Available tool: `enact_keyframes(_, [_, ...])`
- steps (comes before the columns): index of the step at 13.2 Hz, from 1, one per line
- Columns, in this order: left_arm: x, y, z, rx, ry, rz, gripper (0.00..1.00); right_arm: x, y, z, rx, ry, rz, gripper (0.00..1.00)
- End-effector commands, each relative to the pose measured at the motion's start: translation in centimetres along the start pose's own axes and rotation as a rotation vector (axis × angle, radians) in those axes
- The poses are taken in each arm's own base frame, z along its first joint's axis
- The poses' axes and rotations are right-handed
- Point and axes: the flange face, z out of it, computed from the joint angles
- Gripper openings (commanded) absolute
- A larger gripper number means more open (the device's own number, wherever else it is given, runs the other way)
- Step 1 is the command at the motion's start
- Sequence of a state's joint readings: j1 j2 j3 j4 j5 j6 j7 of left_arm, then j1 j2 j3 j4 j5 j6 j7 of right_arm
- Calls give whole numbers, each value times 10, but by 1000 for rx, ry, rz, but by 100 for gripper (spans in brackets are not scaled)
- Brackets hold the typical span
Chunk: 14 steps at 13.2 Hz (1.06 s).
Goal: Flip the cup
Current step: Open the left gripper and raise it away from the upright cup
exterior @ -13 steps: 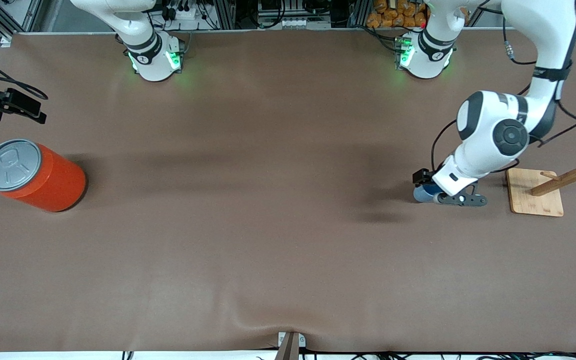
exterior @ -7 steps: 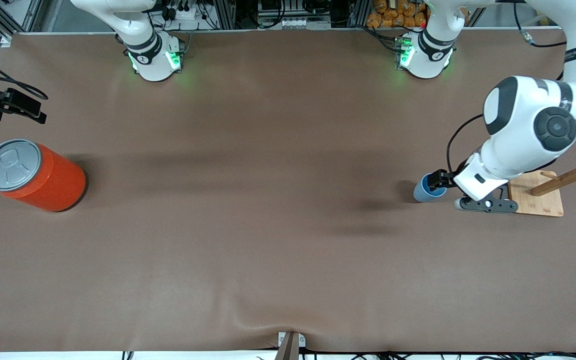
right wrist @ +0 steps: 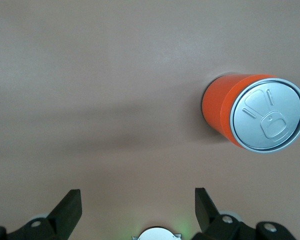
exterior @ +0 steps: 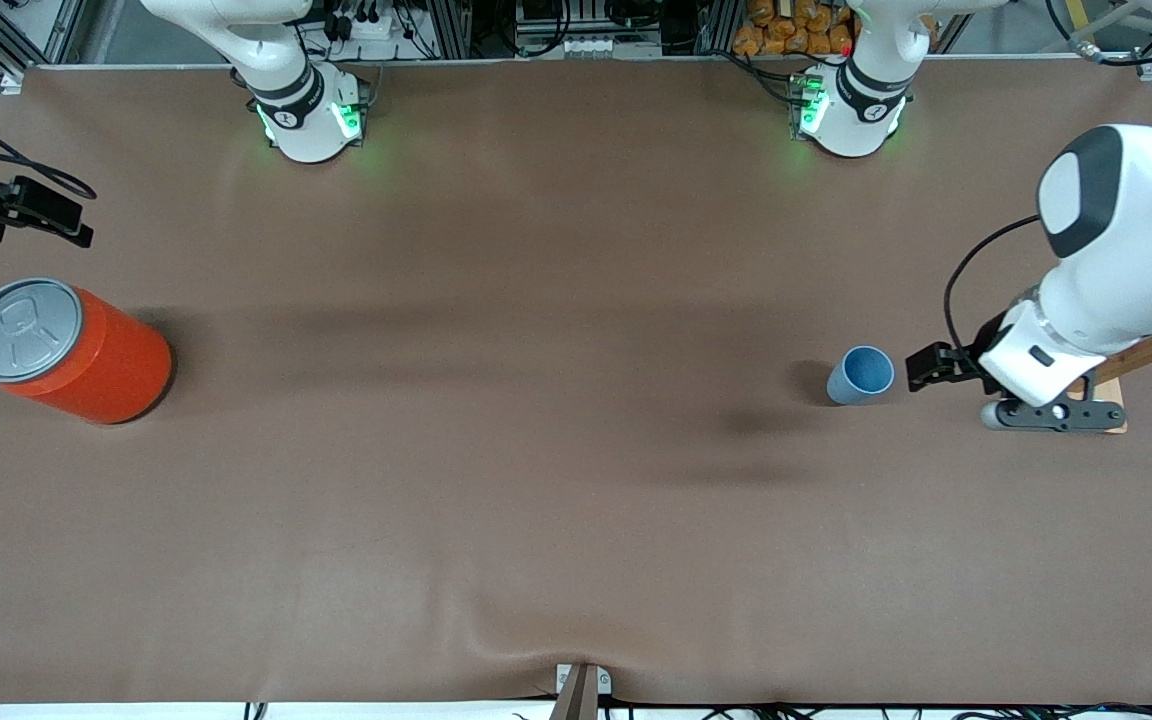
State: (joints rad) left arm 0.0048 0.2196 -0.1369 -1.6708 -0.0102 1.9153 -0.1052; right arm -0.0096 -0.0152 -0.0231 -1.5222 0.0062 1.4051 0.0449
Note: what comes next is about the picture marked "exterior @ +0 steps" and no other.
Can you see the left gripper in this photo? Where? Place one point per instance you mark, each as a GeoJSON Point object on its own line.
{"type": "Point", "coordinates": [987, 347]}

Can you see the light blue plastic cup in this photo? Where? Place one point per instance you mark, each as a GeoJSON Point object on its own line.
{"type": "Point", "coordinates": [861, 372]}

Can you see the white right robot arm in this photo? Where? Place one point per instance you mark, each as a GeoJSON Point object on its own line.
{"type": "Point", "coordinates": [306, 120]}

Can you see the orange can with grey lid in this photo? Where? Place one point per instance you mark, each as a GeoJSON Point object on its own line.
{"type": "Point", "coordinates": [106, 365]}

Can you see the white power strip with plugs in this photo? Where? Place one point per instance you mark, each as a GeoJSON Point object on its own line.
{"type": "Point", "coordinates": [371, 25]}

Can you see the orange packaged snacks pile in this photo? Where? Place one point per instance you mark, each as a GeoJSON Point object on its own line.
{"type": "Point", "coordinates": [796, 30]}

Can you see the brown table cover sheet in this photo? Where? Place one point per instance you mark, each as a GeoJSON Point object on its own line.
{"type": "Point", "coordinates": [576, 480]}

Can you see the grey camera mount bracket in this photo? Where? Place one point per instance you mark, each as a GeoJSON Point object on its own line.
{"type": "Point", "coordinates": [576, 700]}

